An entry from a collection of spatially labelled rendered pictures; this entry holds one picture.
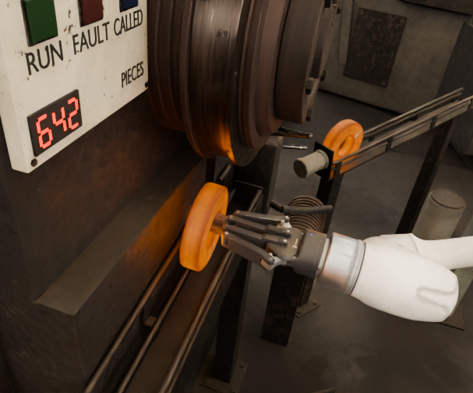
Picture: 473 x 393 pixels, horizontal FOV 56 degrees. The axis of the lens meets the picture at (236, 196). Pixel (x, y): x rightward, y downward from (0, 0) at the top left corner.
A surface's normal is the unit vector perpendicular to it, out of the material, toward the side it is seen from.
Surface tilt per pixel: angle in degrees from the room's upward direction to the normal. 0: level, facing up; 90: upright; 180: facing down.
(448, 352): 0
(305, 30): 69
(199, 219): 43
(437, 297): 57
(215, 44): 82
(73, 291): 0
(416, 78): 90
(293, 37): 77
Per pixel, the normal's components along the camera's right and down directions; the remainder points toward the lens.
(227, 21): -0.27, 0.30
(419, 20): -0.53, 0.45
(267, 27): 0.18, 0.37
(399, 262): 0.05, -0.65
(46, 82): 0.95, 0.26
